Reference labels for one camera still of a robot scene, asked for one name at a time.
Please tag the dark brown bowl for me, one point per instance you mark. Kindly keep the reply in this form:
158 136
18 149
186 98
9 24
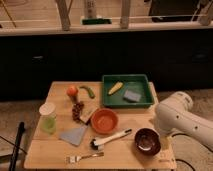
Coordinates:
147 142

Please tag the green plastic tray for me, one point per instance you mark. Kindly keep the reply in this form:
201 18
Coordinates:
137 83

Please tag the blue-grey sponge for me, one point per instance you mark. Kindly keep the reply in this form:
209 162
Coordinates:
132 96

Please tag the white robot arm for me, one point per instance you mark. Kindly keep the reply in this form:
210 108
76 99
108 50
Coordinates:
174 112

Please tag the orange bowl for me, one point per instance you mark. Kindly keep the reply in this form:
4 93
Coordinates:
104 121

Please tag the bunch of dark grapes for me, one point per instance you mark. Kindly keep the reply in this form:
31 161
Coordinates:
76 110

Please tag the black pole stand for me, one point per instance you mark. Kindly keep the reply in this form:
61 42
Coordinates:
16 148

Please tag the yellow corn cob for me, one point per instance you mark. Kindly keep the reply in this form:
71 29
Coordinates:
115 88

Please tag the slice of bread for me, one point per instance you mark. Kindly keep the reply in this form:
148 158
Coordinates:
85 116

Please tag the green liquid jar white lid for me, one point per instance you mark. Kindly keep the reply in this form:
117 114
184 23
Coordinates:
48 117

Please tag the green box on shelf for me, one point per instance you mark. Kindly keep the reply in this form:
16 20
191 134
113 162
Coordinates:
96 21

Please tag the orange tomato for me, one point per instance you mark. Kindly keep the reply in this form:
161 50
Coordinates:
72 91

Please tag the grey-blue cloth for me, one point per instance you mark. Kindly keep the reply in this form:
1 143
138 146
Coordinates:
74 136

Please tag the green chili pepper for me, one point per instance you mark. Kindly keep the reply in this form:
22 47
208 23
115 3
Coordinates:
89 91

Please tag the white handled dish brush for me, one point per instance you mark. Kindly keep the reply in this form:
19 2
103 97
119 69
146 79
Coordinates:
96 143

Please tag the metal fork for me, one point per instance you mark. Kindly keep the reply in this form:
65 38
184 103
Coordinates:
74 159

